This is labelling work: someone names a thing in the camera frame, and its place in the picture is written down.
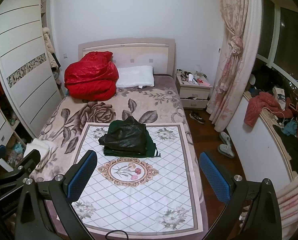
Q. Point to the white pillow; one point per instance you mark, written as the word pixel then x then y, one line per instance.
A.
pixel 137 76

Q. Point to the white floral quilted mat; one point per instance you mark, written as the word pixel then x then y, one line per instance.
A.
pixel 147 198

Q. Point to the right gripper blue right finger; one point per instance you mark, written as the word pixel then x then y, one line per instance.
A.
pixel 219 179

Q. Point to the pink floral curtain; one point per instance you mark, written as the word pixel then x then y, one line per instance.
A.
pixel 242 20

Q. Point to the left grey white slipper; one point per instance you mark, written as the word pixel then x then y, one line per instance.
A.
pixel 226 150

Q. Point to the dark sneaker on floor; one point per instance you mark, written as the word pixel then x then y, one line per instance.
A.
pixel 196 116

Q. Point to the grey white slipper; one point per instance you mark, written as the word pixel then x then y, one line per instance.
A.
pixel 226 150
pixel 225 138

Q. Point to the black leather jacket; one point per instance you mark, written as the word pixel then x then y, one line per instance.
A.
pixel 124 136

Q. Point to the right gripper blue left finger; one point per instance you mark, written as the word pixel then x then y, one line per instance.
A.
pixel 77 177

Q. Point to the red quilted duvet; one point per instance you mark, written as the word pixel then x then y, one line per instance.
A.
pixel 92 78

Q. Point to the right grey white slipper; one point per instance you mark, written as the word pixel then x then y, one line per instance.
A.
pixel 225 138

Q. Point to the bed with floral blanket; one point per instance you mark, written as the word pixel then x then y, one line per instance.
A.
pixel 127 113

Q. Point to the white folded knit sweater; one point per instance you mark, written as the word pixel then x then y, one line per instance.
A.
pixel 46 149

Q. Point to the white sliding wardrobe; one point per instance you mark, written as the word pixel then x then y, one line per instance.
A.
pixel 25 71

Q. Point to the white bedside nightstand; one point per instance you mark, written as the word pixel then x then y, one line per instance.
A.
pixel 193 93

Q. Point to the red pink padded jacket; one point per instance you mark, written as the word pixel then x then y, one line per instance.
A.
pixel 264 101

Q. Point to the green striped folded garment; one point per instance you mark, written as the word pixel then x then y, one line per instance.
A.
pixel 139 144

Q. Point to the beige bed headboard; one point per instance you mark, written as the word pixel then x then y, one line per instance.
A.
pixel 137 51

